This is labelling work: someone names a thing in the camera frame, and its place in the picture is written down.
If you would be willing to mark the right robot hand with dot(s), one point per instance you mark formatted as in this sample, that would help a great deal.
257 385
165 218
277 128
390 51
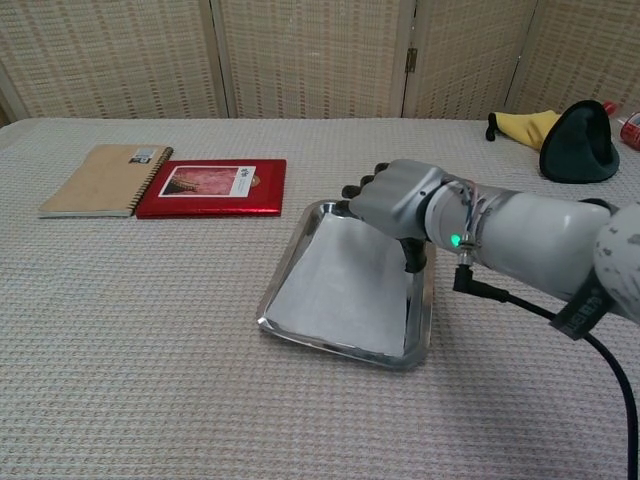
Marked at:
395 200

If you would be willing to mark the white paper sheet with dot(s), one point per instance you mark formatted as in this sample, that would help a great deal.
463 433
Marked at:
340 290

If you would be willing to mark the silver metal tray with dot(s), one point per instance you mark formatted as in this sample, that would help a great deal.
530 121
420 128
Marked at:
422 325

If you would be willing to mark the brass screen hinge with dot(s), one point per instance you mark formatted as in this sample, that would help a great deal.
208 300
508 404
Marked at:
411 60

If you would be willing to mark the yellow cloth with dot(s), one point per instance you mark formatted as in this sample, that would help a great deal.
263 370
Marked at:
530 127

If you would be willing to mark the woven folding screen panel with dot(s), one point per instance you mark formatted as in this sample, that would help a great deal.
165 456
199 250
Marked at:
110 55
315 55
465 55
585 50

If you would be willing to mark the red glossy book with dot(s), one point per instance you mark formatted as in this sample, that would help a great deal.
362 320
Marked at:
220 206

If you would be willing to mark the dark earmuff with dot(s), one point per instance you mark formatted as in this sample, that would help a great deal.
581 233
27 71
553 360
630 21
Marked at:
570 150

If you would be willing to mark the clear bottle red label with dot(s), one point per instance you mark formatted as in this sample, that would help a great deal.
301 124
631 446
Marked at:
632 127

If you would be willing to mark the white woven tablecloth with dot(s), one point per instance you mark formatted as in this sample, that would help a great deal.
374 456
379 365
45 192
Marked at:
150 325

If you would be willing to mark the kraft spiral notebook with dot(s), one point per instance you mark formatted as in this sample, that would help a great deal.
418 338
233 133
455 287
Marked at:
95 182

